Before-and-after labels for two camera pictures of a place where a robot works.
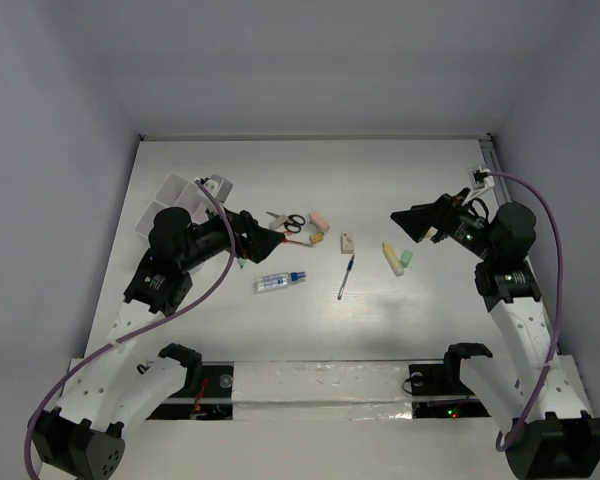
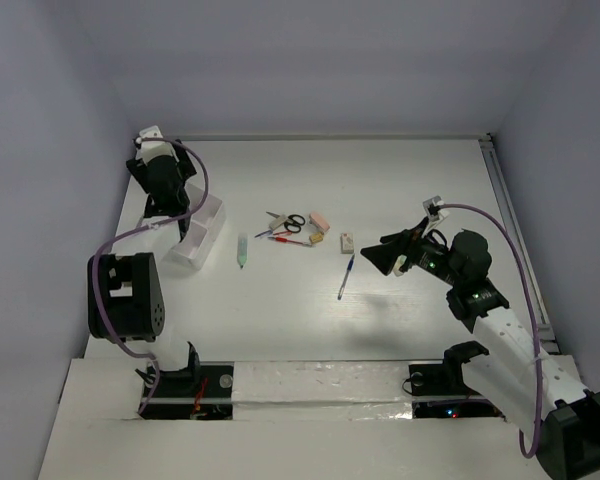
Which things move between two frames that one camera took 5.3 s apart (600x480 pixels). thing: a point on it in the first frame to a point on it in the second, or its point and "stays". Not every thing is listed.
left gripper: (263, 239) to (138, 168)
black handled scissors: (293, 223) stays
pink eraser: (319, 221) stays
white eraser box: (347, 244) stays
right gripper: (420, 217) to (385, 255)
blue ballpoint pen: (349, 268) stays
